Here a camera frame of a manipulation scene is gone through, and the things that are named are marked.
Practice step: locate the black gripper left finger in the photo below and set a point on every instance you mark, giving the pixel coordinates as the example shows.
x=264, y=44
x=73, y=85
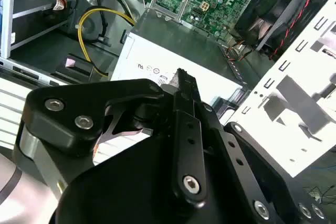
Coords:
x=63, y=127

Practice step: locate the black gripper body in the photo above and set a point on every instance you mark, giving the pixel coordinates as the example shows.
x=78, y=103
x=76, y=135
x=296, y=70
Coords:
x=126, y=190

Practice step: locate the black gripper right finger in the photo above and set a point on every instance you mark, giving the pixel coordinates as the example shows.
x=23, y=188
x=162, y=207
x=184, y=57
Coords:
x=236, y=150

